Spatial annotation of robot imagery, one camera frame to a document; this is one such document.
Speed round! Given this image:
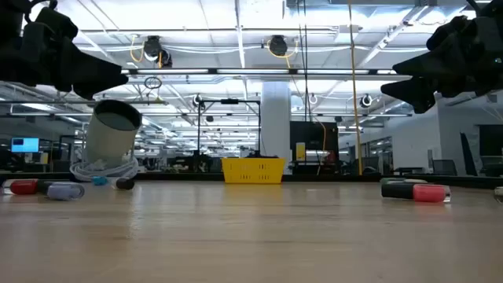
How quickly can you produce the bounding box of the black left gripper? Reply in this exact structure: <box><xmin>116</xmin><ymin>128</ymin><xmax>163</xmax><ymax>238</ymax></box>
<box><xmin>0</xmin><ymin>23</ymin><xmax>130</xmax><ymax>101</ymax></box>

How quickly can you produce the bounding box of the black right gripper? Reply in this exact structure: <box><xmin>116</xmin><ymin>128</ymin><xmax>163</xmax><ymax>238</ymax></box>
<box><xmin>380</xmin><ymin>15</ymin><xmax>503</xmax><ymax>115</ymax></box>

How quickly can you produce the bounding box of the red marker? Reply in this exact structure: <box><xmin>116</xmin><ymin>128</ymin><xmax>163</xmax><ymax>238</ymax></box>
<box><xmin>1</xmin><ymin>178</ymin><xmax>52</xmax><ymax>197</ymax></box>

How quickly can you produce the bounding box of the black leaning panel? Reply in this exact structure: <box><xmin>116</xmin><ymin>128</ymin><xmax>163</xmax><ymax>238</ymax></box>
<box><xmin>459</xmin><ymin>132</ymin><xmax>479</xmax><ymax>177</ymax></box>

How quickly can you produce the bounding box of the black mesh chair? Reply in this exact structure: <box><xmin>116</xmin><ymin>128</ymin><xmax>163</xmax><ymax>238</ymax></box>
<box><xmin>431</xmin><ymin>158</ymin><xmax>459</xmax><ymax>177</ymax></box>

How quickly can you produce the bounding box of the blue computer monitor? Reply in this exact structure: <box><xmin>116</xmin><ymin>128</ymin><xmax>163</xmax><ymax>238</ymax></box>
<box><xmin>10</xmin><ymin>137</ymin><xmax>41</xmax><ymax>154</ymax></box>

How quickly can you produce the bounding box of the black cabinet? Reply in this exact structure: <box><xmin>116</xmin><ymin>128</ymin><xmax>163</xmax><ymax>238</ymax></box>
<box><xmin>289</xmin><ymin>120</ymin><xmax>340</xmax><ymax>164</ymax></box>

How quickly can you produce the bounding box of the white building column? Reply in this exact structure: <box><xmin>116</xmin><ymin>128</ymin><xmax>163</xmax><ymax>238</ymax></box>
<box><xmin>260</xmin><ymin>80</ymin><xmax>292</xmax><ymax>174</ymax></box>

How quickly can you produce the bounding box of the long ceiling light bar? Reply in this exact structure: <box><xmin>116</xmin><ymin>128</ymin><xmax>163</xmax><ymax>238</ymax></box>
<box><xmin>121</xmin><ymin>68</ymin><xmax>398</xmax><ymax>75</ymax></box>

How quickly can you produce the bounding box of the yellow plastic basket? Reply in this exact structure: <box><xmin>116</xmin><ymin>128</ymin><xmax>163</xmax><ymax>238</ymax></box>
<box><xmin>220</xmin><ymin>156</ymin><xmax>287</xmax><ymax>185</ymax></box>

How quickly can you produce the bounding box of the black wire loop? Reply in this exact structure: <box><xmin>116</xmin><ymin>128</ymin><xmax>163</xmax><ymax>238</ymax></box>
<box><xmin>143</xmin><ymin>75</ymin><xmax>163</xmax><ymax>90</ymax></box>

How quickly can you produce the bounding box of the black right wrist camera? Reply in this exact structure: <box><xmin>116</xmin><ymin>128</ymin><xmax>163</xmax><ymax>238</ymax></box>
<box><xmin>426</xmin><ymin>15</ymin><xmax>472</xmax><ymax>52</ymax></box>

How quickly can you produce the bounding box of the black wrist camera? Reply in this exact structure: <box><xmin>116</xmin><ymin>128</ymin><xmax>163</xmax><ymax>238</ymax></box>
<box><xmin>22</xmin><ymin>6</ymin><xmax>79</xmax><ymax>45</ymax></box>
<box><xmin>426</xmin><ymin>15</ymin><xmax>472</xmax><ymax>52</ymax></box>

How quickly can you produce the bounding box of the yellow hanging cable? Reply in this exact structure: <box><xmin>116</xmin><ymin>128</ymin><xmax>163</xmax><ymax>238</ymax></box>
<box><xmin>347</xmin><ymin>0</ymin><xmax>364</xmax><ymax>176</ymax></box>

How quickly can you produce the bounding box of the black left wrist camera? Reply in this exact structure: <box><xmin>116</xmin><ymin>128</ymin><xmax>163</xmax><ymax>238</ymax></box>
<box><xmin>22</xmin><ymin>6</ymin><xmax>79</xmax><ymax>45</ymax></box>

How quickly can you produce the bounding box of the white coiled cable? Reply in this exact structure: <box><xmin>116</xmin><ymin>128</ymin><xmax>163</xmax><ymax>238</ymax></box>
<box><xmin>69</xmin><ymin>155</ymin><xmax>140</xmax><ymax>182</ymax></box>

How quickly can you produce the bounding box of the black wall screen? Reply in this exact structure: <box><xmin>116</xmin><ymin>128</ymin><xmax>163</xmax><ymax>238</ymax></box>
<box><xmin>478</xmin><ymin>124</ymin><xmax>503</xmax><ymax>157</ymax></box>

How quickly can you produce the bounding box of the orange hanging cable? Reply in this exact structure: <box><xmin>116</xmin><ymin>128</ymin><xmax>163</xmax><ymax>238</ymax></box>
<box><xmin>314</xmin><ymin>117</ymin><xmax>328</xmax><ymax>176</ymax></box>

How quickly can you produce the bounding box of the black hanging cable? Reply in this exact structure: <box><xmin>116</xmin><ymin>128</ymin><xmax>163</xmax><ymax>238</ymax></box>
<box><xmin>296</xmin><ymin>0</ymin><xmax>315</xmax><ymax>123</ymax></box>

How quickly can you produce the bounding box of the black aluminium table frame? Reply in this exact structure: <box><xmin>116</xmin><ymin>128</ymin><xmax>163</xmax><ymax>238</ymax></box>
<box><xmin>0</xmin><ymin>171</ymin><xmax>503</xmax><ymax>189</ymax></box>

